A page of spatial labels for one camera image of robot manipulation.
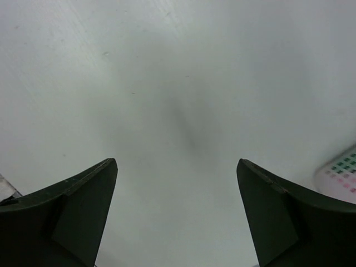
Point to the white perforated plastic basket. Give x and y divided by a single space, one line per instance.
336 178

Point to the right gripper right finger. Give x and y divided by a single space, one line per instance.
293 226

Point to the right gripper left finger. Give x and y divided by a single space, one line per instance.
59 225

